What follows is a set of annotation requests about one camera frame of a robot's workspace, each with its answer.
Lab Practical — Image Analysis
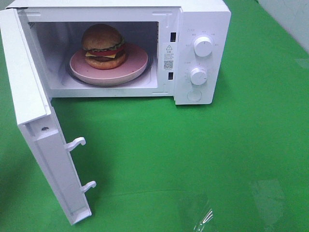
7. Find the round door release button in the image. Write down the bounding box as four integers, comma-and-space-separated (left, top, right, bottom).
187, 90, 202, 102

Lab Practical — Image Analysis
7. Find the pink round plate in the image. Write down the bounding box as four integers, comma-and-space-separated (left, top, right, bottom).
70, 43, 148, 86

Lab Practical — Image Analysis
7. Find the burger with sesame bun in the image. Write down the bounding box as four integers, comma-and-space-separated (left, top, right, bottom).
82, 24, 126, 70

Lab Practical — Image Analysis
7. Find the white microwave door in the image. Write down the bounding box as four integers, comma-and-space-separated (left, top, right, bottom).
0, 8, 96, 224

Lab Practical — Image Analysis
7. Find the glass microwave turntable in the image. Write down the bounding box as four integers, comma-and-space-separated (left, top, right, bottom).
69, 57, 153, 87

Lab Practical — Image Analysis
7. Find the white lower timer knob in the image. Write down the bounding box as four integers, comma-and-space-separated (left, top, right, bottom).
190, 68, 208, 86

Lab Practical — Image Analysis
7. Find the white microwave oven body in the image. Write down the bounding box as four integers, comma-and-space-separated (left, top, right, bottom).
5, 0, 231, 104

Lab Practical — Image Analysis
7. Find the white upper power knob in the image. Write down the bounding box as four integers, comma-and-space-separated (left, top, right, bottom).
193, 35, 213, 57

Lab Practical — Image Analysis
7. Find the green table cloth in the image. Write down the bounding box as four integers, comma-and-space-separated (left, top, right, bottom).
0, 0, 309, 232

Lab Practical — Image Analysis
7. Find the clear tape strip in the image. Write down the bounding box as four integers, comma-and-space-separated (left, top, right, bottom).
193, 209, 214, 232

